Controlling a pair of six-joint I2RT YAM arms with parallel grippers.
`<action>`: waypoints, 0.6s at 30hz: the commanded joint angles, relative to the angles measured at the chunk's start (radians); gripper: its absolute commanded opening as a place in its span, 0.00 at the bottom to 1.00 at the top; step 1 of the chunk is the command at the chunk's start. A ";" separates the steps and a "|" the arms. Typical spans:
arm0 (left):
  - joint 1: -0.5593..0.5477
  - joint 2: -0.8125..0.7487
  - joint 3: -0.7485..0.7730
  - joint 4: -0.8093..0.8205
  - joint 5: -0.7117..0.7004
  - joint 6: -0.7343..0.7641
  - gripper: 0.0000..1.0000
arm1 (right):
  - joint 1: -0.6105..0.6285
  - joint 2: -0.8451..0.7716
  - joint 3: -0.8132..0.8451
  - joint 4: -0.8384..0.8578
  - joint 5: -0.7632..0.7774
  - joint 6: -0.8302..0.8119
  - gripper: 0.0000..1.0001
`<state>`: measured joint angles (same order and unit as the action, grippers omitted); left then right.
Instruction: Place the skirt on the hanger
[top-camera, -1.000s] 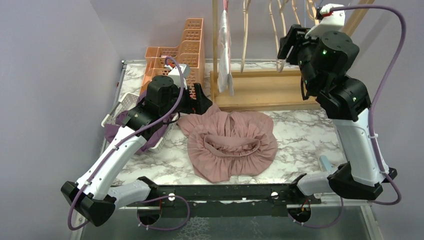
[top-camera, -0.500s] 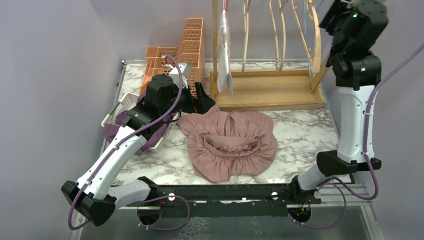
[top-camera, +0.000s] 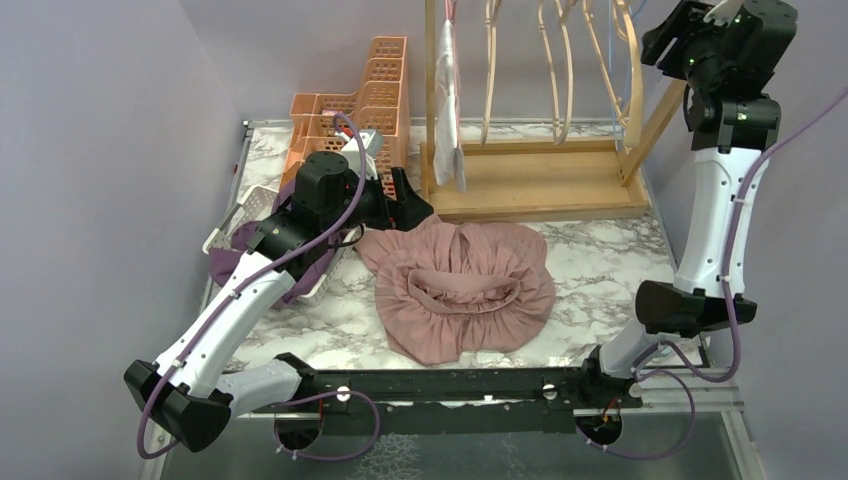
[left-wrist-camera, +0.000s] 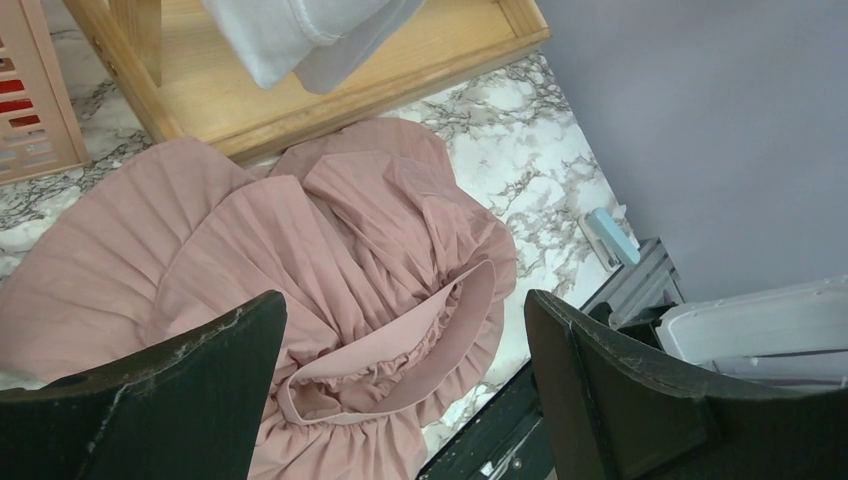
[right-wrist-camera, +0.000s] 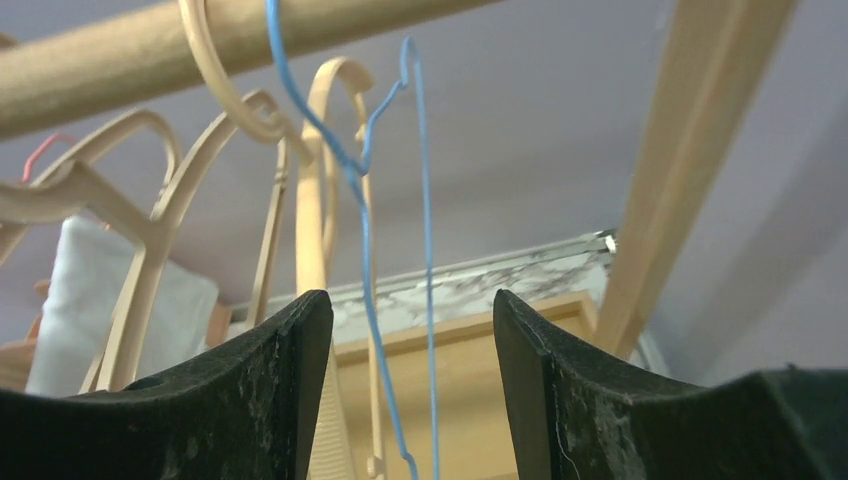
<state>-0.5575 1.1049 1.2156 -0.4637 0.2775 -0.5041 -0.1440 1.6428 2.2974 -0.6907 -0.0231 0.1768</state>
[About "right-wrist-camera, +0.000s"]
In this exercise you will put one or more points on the pink wire hanger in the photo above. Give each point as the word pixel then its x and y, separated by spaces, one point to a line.
pixel 41 150

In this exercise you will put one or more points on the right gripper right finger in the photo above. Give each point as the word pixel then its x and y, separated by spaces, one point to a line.
pixel 577 412

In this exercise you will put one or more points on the wooden hanger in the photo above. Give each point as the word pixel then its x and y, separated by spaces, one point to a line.
pixel 332 455
pixel 71 185
pixel 116 366

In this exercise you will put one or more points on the white skirt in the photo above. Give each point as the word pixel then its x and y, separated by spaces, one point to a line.
pixel 89 272

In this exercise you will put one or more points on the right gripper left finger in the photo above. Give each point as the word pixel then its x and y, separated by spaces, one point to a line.
pixel 246 409

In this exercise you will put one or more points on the wooden hanger rack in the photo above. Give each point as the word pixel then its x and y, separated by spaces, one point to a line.
pixel 715 58

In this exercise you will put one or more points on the blue wire hanger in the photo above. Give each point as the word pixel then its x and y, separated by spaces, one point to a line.
pixel 410 75

